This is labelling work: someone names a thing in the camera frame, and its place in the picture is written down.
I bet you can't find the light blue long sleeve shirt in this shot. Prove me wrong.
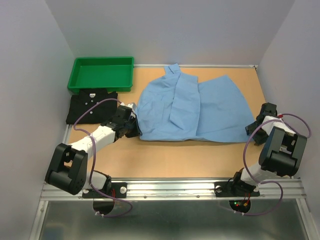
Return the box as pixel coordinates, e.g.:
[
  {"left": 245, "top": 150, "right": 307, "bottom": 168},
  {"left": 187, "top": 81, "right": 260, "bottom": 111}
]
[{"left": 136, "top": 64, "right": 254, "bottom": 143}]

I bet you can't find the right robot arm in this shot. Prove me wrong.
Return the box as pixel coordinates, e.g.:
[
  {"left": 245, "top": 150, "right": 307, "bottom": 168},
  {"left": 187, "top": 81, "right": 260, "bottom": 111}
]
[{"left": 230, "top": 102, "right": 308, "bottom": 195}]

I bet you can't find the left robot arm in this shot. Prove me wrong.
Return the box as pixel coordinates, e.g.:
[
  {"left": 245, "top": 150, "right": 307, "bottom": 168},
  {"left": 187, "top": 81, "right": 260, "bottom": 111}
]
[{"left": 45, "top": 103, "right": 139, "bottom": 197}]

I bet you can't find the folded black shirt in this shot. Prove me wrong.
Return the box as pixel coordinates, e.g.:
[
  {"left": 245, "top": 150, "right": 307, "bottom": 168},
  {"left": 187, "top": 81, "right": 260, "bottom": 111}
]
[{"left": 65, "top": 88, "right": 118, "bottom": 125}]

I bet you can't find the green plastic tray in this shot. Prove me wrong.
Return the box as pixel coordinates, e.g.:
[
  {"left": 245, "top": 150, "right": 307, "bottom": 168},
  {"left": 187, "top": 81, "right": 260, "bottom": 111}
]
[{"left": 67, "top": 56, "right": 134, "bottom": 94}]

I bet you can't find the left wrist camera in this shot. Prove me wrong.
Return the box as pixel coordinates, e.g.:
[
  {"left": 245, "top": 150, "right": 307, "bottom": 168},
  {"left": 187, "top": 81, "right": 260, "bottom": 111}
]
[{"left": 121, "top": 102, "right": 137, "bottom": 113}]

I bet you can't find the aluminium mounting rail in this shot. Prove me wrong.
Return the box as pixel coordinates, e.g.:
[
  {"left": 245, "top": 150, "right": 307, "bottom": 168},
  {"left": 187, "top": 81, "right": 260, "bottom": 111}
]
[{"left": 40, "top": 178, "right": 307, "bottom": 202}]

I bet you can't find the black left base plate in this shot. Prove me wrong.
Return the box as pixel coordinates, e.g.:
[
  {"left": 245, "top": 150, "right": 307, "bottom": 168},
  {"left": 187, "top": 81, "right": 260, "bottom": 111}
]
[{"left": 82, "top": 182, "right": 128, "bottom": 199}]

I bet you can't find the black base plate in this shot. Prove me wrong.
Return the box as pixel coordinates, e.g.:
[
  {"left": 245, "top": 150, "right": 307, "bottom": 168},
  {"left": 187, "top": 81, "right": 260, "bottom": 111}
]
[
  {"left": 82, "top": 182, "right": 128, "bottom": 199},
  {"left": 214, "top": 181, "right": 260, "bottom": 198}
]

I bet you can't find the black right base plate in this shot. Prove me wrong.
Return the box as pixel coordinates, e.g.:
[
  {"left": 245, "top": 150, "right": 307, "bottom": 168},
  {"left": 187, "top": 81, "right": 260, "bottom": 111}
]
[{"left": 214, "top": 181, "right": 260, "bottom": 198}]

